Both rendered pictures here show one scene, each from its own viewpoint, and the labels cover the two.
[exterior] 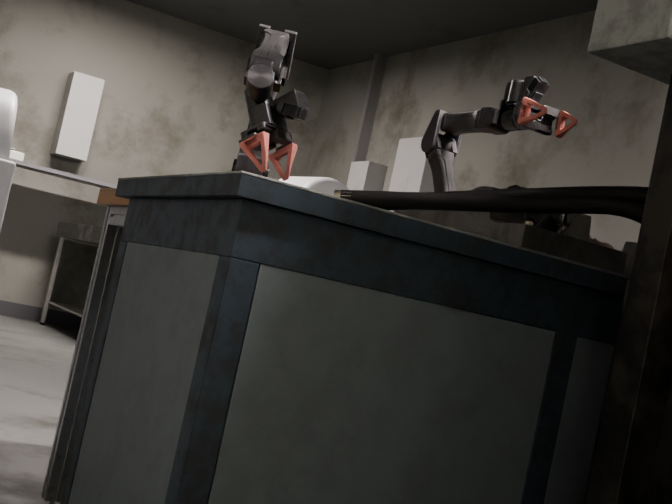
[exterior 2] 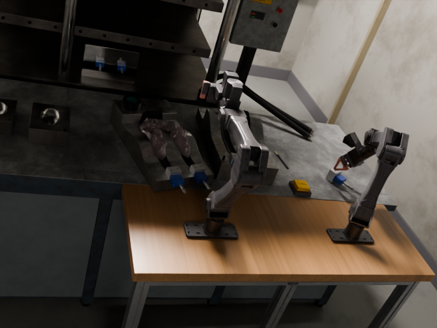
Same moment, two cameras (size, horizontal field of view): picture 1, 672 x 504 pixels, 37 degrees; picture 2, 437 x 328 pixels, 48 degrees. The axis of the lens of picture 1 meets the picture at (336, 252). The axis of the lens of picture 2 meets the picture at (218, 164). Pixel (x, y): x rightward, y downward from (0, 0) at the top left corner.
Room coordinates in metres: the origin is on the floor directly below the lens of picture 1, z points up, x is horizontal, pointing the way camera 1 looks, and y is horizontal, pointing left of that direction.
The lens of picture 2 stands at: (4.17, -0.23, 1.98)
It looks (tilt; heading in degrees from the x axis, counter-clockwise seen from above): 33 degrees down; 184
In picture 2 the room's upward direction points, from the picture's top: 19 degrees clockwise
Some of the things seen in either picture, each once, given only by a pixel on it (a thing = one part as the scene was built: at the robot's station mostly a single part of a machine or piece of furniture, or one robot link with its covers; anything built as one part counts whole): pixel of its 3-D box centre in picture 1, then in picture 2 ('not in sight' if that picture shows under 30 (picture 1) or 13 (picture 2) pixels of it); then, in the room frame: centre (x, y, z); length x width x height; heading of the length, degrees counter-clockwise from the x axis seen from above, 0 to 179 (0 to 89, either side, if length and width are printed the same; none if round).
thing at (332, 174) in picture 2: not in sight; (341, 180); (2.14, 0.19, 0.83); 0.13 x 0.05 x 0.05; 55
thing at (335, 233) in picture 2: not in sight; (354, 229); (2.49, 0.25, 0.84); 0.20 x 0.07 x 0.08; 118
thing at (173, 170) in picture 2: not in sight; (177, 182); (2.64, -0.47, 0.85); 0.13 x 0.05 x 0.05; 44
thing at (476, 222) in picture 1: (501, 231); (235, 136); (2.18, -0.34, 0.87); 0.50 x 0.26 x 0.14; 27
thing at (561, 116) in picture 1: (559, 121); (209, 88); (2.49, -0.47, 1.20); 0.09 x 0.07 x 0.07; 28
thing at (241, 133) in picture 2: (467, 133); (240, 145); (2.77, -0.28, 1.17); 0.30 x 0.09 x 0.12; 28
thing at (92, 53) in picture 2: not in sight; (108, 44); (1.71, -1.19, 0.87); 0.50 x 0.27 x 0.17; 27
